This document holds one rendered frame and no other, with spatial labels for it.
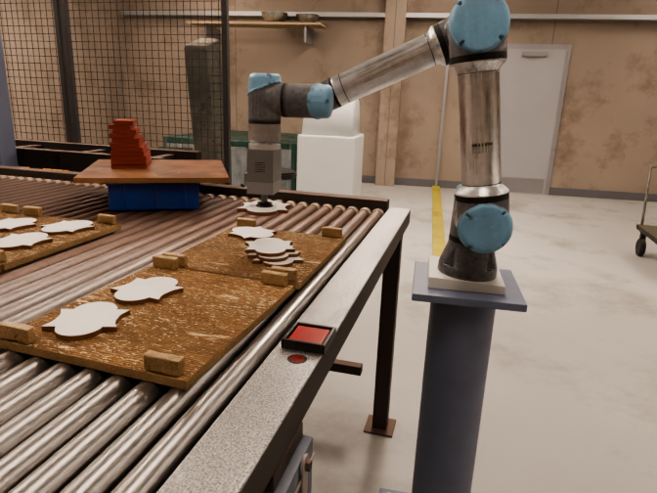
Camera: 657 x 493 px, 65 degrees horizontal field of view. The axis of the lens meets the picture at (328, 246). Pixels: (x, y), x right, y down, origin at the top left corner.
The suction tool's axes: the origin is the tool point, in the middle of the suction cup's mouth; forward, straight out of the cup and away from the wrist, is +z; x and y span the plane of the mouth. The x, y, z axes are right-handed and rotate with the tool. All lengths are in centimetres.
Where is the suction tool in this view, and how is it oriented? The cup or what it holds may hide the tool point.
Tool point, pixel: (264, 210)
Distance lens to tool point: 126.7
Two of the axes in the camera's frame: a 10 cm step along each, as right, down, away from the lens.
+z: -0.3, 9.6, 2.8
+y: -1.4, 2.7, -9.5
